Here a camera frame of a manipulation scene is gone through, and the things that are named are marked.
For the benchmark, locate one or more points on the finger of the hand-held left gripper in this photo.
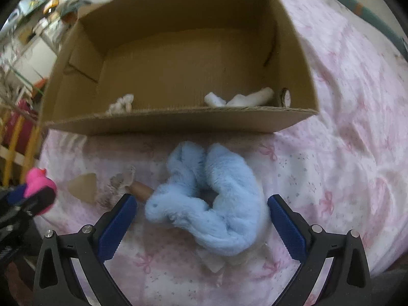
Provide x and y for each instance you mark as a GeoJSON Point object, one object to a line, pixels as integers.
{"type": "Point", "coordinates": [33, 201]}

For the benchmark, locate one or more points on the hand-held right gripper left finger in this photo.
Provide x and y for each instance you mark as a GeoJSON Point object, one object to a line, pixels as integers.
{"type": "Point", "coordinates": [114, 229]}

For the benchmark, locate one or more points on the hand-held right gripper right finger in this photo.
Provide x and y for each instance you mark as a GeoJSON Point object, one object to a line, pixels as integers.
{"type": "Point", "coordinates": [288, 229]}

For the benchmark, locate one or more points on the pink rubber duck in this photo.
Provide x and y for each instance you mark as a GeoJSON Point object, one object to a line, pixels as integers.
{"type": "Point", "coordinates": [36, 180]}

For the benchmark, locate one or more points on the light blue fluffy plush toy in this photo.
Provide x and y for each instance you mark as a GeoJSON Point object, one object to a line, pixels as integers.
{"type": "Point", "coordinates": [216, 204]}

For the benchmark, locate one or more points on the brown cardboard box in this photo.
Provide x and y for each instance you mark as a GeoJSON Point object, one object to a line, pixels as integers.
{"type": "Point", "coordinates": [178, 57]}

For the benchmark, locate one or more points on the white knitted soft toy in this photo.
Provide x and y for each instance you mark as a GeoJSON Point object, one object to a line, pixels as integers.
{"type": "Point", "coordinates": [121, 103]}

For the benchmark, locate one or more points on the brown stick toy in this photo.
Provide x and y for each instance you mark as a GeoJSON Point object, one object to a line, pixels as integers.
{"type": "Point", "coordinates": [142, 191]}

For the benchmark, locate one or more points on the doll with brown limbs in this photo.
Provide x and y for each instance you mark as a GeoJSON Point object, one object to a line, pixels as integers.
{"type": "Point", "coordinates": [119, 181]}

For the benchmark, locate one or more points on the yellow wooden railing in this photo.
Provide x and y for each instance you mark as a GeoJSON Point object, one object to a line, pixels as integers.
{"type": "Point", "coordinates": [19, 143]}

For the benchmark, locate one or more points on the pink floral blanket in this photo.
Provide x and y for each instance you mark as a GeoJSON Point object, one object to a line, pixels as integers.
{"type": "Point", "coordinates": [318, 153]}

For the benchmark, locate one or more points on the round brown white toy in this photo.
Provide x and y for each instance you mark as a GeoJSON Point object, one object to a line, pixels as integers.
{"type": "Point", "coordinates": [286, 97]}

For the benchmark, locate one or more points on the white plush toy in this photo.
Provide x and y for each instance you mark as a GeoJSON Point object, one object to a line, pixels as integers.
{"type": "Point", "coordinates": [240, 98]}

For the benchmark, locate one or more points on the white shelf unit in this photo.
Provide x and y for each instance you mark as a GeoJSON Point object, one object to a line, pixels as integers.
{"type": "Point", "coordinates": [32, 47]}

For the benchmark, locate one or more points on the teal striped pillow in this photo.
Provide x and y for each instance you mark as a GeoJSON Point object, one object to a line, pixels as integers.
{"type": "Point", "coordinates": [369, 12]}

